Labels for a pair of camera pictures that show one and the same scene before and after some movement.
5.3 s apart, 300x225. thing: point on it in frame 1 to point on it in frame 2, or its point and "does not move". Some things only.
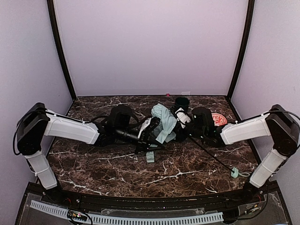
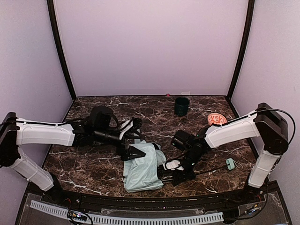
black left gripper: (145, 136) to (126, 150)
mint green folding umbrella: (163, 130) to (141, 173)
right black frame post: (245, 43) does not move
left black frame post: (51, 12) does not move
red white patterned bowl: (218, 119) does not move
